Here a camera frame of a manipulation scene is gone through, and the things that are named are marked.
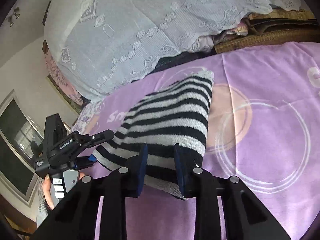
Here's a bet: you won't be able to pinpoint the pink floral quilt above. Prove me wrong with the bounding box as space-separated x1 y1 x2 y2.
44 50 90 108

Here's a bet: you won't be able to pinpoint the purple smile bed sheet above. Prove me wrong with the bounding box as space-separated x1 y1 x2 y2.
89 42 319 239

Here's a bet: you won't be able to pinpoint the woven bamboo mat stack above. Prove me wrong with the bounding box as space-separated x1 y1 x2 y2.
213 9 319 54

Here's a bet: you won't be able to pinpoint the white lace cover cloth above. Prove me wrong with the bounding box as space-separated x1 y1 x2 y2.
44 0 304 100

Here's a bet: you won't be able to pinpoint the person's left hand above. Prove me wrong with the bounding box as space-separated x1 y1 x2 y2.
41 171 87 210

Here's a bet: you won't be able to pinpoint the black white striped sweater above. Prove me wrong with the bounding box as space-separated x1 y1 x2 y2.
93 70 214 198

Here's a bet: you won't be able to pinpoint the wall hooks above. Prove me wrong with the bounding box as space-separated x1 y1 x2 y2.
8 7 20 27

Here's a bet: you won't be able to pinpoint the floral bed sheet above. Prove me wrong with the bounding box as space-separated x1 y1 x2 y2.
71 100 103 134

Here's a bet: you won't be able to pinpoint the dark framed window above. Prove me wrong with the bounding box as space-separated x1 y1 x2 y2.
1 90 43 207

